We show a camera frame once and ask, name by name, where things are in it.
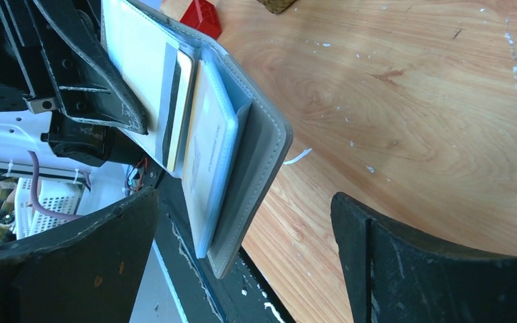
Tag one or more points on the woven divided basket tray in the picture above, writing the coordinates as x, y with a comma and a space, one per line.
276, 6

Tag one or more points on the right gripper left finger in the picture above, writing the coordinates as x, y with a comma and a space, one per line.
86, 270

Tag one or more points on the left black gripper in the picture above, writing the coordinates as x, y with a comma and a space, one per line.
53, 63

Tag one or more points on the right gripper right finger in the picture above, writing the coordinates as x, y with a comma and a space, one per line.
396, 273

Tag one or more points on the red toy brick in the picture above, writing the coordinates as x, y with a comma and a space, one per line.
202, 15

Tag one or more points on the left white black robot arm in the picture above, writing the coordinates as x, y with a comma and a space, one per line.
18, 137

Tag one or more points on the white gold VIP card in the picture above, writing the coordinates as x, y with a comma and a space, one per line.
212, 131

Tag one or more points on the gold card magnetic stripe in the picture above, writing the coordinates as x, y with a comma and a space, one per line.
146, 55

